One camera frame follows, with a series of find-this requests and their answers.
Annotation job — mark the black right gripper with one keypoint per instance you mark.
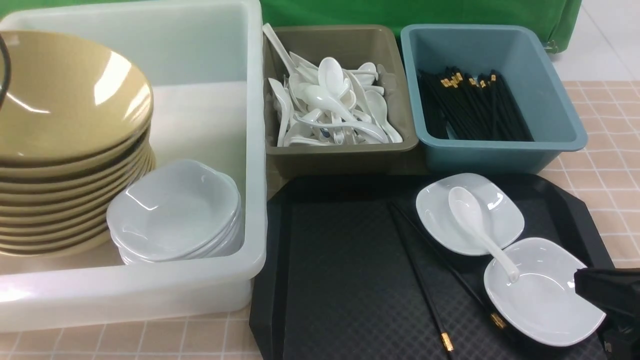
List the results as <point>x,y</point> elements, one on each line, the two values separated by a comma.
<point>617,293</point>

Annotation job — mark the white square dish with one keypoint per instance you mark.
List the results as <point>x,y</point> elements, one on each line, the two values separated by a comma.
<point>531,284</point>
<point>503,220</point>

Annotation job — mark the black chopstick gold band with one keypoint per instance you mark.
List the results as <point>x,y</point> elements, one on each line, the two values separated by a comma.
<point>444,337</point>
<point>498,320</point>

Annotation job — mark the white ceramic soup spoon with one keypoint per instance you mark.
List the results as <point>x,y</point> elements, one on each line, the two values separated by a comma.
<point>466,210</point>

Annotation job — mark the yellow noodle bowl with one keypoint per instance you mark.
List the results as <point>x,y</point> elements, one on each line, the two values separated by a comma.
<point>55,81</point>

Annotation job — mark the stack of yellow noodle bowls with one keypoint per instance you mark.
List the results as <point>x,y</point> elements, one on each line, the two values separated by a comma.
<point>55,189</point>

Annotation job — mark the bundle of black chopsticks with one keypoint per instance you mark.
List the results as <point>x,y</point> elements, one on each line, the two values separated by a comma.
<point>459,106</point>

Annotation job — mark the blue plastic chopstick bin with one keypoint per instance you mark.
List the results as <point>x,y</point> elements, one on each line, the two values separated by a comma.
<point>519,56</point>

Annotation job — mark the black plastic serving tray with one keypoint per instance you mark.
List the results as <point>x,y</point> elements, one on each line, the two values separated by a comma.
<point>337,284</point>

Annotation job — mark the green cloth backdrop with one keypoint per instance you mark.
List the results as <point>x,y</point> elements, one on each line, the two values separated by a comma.
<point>553,21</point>

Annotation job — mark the pile of white soup spoons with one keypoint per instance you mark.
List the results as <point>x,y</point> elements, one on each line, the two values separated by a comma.
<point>326,105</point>

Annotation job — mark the olive plastic spoon bin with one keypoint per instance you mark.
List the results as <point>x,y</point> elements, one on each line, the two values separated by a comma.
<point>351,46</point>

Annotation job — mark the stack of white small dishes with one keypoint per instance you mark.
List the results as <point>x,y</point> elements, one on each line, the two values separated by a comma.
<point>181,211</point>

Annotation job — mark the large white plastic bin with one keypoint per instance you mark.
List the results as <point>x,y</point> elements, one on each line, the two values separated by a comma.
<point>204,61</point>

